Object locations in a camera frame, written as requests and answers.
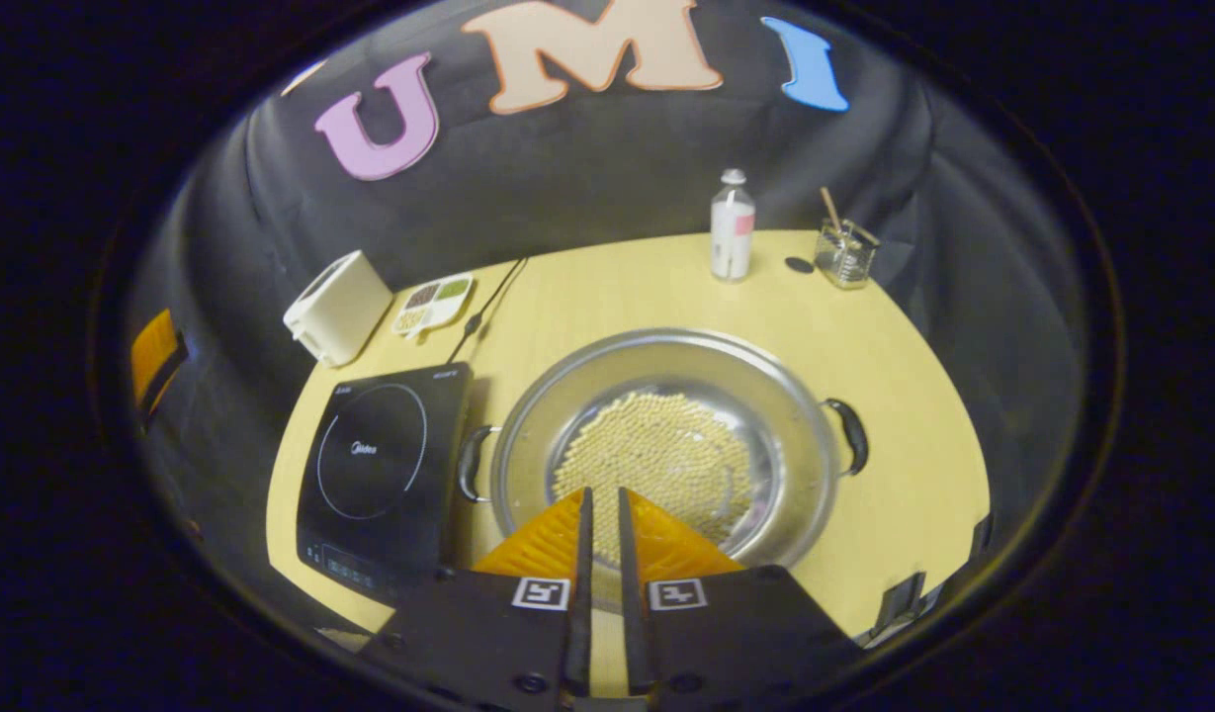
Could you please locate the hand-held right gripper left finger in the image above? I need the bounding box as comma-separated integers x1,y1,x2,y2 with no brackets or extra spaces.
360,487,594,712

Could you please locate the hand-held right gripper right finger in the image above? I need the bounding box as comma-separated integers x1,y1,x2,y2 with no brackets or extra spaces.
619,487,865,712

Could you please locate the black induction cooktop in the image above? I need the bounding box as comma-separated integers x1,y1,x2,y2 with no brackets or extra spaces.
296,362,474,607

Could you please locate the stainless steel pot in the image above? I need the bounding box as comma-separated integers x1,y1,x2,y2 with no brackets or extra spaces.
458,328,871,575

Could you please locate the pile of soybeans in pot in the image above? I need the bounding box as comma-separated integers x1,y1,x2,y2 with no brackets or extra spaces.
553,392,756,567

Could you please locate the white toaster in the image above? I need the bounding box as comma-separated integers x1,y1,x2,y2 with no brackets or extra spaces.
283,250,394,368

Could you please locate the white divided dish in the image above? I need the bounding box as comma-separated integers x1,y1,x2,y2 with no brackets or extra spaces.
391,274,477,343

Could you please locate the clear bottle with white label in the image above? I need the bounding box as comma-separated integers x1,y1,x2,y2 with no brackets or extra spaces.
709,168,757,284

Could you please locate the glass holder with sticks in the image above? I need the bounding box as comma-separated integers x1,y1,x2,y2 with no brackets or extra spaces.
814,187,881,291

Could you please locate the black power cable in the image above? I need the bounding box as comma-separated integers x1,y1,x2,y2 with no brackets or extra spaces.
446,257,530,364

